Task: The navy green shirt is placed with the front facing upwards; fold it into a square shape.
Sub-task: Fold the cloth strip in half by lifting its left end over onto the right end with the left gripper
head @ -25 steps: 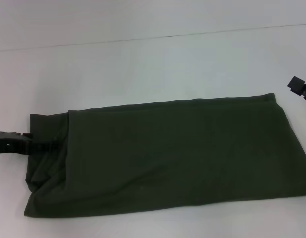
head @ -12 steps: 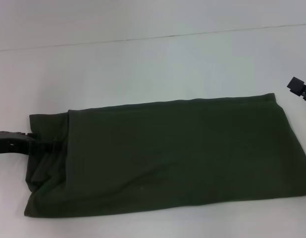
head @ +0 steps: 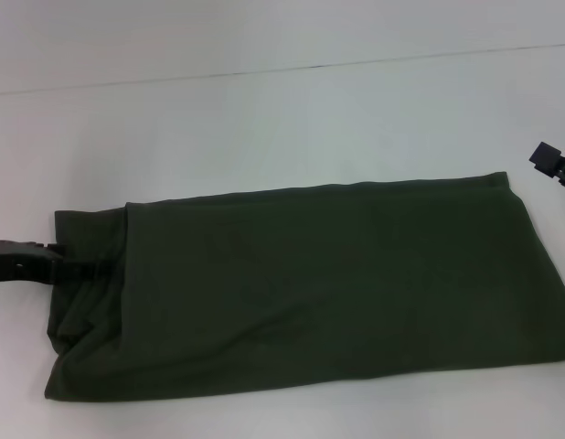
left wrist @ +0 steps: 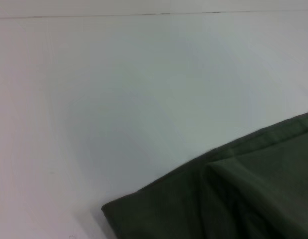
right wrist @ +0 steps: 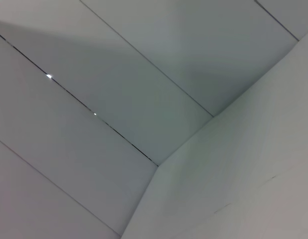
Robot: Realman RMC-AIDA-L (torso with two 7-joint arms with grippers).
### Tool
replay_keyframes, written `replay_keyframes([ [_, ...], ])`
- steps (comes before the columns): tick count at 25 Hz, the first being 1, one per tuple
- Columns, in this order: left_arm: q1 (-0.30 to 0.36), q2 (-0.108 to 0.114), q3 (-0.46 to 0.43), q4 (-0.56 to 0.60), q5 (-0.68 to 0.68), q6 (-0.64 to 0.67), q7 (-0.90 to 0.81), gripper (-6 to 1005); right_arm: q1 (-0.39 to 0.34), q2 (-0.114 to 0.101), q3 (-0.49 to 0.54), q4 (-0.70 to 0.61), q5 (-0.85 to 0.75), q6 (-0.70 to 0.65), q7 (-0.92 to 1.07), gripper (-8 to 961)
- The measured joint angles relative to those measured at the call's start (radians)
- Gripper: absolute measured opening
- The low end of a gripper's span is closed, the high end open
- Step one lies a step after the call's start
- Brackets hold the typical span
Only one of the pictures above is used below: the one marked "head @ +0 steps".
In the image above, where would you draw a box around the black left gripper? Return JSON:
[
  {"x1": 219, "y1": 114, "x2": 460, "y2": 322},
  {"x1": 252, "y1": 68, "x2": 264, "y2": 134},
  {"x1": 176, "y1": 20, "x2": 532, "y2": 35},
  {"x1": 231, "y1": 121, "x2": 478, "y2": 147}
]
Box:
[{"x1": 0, "y1": 239, "x2": 111, "y2": 287}]

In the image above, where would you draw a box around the dark green printed T-shirt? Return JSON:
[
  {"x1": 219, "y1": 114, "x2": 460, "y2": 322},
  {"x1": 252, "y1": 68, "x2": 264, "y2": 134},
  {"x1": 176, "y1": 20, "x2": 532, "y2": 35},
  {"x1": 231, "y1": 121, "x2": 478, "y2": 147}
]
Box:
[{"x1": 42, "y1": 171, "x2": 565, "y2": 402}]

